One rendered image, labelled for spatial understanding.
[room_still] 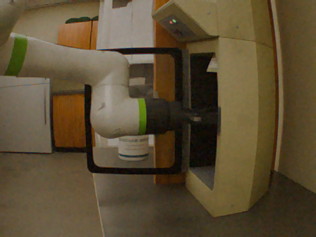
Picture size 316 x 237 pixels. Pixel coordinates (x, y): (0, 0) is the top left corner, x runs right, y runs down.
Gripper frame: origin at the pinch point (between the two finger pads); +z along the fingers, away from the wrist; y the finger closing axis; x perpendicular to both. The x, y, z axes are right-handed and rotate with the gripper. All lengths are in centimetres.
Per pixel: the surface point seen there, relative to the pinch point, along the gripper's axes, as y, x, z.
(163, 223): -13.7, 25.9, -23.4
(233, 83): -14.0, -9.5, -6.7
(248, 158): -14.0, 9.5, -1.1
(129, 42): 124, -28, -16
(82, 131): 487, 86, -50
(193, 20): -13.5, -25.0, -16.3
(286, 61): 20.7, -18.7, 33.1
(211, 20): -14.0, -25.5, -11.6
